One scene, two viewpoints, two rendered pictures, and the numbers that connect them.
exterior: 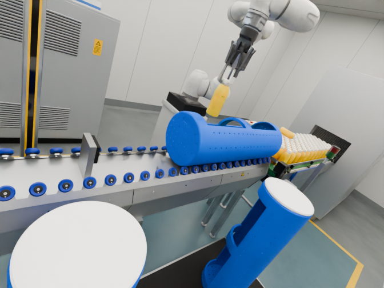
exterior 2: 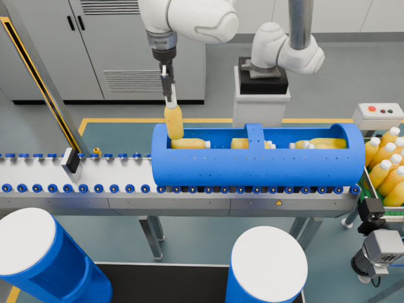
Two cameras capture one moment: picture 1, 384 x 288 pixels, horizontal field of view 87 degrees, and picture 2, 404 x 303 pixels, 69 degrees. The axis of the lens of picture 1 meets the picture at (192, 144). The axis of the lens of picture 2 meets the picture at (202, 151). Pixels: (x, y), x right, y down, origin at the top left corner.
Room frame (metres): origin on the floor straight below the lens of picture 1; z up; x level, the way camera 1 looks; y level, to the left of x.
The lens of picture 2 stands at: (0.57, -0.74, 2.14)
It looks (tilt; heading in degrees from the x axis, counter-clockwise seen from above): 50 degrees down; 51
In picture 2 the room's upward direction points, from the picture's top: 3 degrees counter-clockwise
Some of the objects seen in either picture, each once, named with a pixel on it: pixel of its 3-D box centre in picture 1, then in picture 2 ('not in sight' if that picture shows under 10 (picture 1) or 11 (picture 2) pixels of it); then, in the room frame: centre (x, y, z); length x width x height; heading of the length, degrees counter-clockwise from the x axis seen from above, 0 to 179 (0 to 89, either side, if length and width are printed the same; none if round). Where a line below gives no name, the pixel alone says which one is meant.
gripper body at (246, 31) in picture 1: (246, 40); (165, 57); (1.00, -0.03, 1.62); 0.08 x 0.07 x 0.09; 48
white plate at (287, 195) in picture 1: (288, 195); (269, 261); (0.98, -0.59, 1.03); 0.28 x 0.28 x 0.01
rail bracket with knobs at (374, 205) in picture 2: (280, 168); (370, 210); (1.52, -0.72, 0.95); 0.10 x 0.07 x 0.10; 48
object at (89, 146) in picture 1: (88, 156); (74, 166); (0.63, 0.35, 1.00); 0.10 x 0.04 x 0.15; 48
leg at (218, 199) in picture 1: (216, 203); (300, 220); (1.62, -0.45, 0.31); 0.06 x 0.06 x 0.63; 48
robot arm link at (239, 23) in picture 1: (237, 13); not in sight; (1.56, 0.08, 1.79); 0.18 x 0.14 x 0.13; 12
